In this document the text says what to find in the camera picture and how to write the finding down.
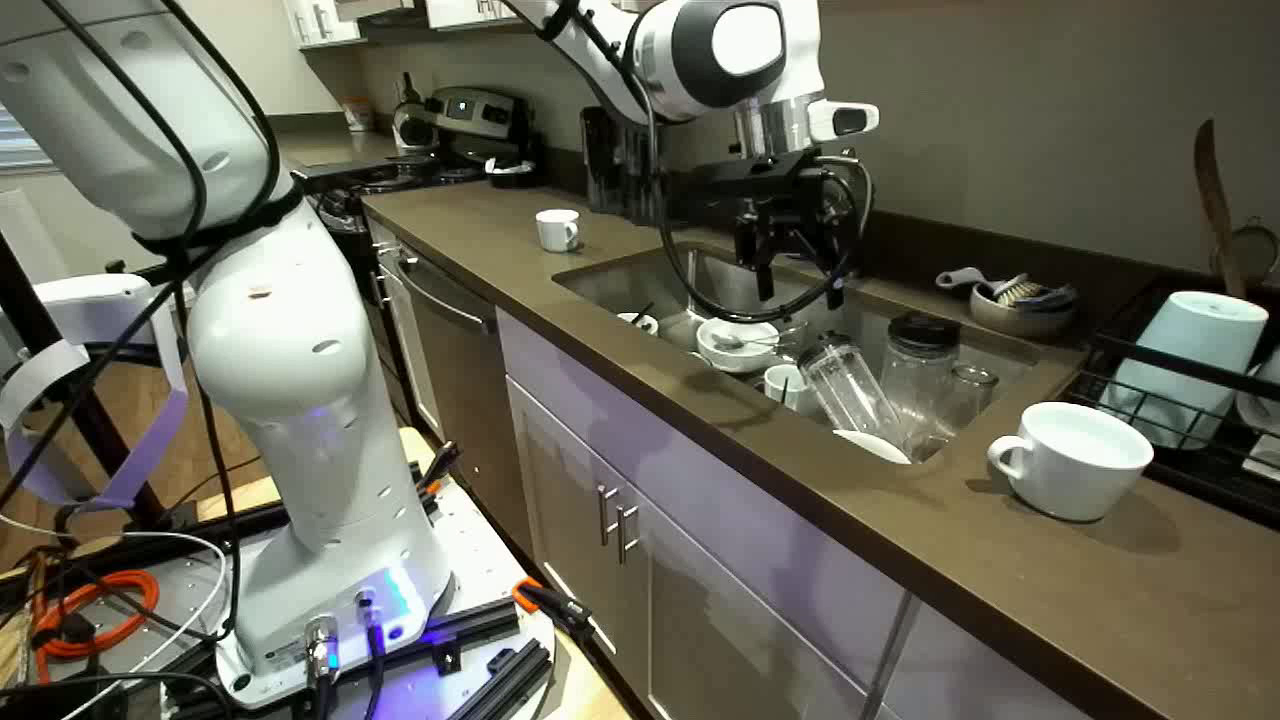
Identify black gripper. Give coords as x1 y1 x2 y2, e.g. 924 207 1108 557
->
730 197 859 314

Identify large white mug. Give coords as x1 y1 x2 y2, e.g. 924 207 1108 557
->
982 399 1158 525

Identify stainless steel sink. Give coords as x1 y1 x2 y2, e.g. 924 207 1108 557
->
553 238 1092 470

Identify small white mug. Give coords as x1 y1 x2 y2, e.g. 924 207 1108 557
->
531 202 589 256

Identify white bowl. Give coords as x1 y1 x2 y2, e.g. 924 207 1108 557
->
691 312 782 374

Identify small white cup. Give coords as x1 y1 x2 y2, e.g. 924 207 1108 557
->
758 357 815 417

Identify clear glass tumbler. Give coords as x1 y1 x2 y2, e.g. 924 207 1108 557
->
799 340 924 455

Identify white plastic scoop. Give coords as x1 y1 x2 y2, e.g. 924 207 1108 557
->
931 264 990 295

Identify clear jar with black lid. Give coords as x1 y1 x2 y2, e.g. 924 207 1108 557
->
874 312 1000 436

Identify grey round dish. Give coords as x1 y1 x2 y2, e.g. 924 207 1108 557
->
968 270 1078 335

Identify grey lower kitchen cabinet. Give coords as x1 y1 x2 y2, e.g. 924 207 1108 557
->
491 306 1094 720

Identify stainless dishwasher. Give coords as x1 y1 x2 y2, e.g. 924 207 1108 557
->
368 219 509 543

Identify robot mounting platform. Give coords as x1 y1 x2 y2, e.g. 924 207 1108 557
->
211 433 632 720

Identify dark kettle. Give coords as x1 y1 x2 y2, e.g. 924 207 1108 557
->
387 71 439 150

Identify round mesh strainer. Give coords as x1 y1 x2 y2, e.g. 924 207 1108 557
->
1223 219 1280 290

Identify white upper cabinet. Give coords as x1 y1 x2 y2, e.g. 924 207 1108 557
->
284 0 528 52

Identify black tripod leg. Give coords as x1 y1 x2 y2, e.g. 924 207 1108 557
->
0 236 178 534

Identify window blinds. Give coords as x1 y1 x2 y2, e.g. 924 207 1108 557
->
0 99 60 172

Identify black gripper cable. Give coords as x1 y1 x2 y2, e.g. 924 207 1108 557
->
656 150 879 329

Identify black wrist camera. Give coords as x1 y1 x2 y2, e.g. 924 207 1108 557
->
682 155 865 202

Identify black aluminium rail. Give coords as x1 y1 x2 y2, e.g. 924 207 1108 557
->
417 594 523 658
447 634 560 720

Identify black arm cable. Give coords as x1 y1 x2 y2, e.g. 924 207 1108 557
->
35 0 365 270

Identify white cable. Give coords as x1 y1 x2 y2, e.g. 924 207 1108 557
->
0 525 231 703

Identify white plastic frame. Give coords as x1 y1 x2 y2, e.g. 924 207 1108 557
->
0 270 201 515

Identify orange cable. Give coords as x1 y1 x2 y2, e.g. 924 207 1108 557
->
26 568 165 673

